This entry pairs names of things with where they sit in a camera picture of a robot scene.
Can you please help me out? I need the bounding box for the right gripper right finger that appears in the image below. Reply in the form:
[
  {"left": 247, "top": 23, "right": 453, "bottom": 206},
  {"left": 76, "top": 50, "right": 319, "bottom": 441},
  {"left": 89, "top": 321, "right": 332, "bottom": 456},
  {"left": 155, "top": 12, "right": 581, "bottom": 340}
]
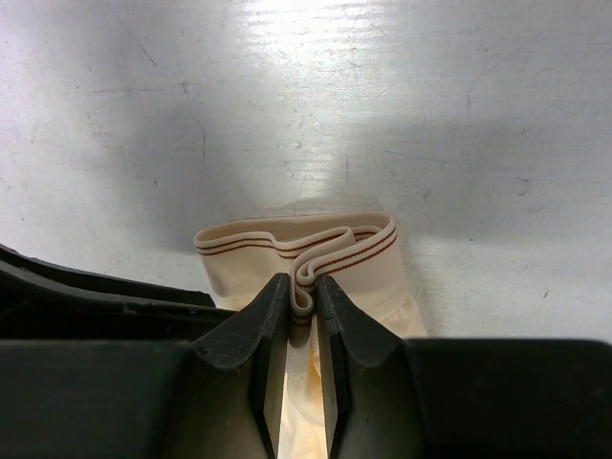
[{"left": 317, "top": 276, "right": 611, "bottom": 458}]

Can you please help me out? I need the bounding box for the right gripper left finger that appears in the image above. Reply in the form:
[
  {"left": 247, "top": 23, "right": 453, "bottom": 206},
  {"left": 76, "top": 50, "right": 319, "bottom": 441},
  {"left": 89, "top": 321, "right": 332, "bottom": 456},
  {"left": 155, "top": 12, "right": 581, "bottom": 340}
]
[{"left": 1, "top": 274, "right": 289, "bottom": 458}]

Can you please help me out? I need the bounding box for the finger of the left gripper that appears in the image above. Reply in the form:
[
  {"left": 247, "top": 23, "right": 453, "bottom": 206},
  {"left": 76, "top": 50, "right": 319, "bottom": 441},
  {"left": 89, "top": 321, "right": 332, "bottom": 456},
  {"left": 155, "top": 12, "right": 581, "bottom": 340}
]
[{"left": 1, "top": 246, "right": 232, "bottom": 340}]

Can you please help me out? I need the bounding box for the beige underwear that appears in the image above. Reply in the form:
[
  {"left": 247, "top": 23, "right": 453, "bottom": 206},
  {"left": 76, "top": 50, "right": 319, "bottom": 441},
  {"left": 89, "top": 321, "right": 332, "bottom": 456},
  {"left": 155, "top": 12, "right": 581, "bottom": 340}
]
[{"left": 194, "top": 211, "right": 426, "bottom": 458}]

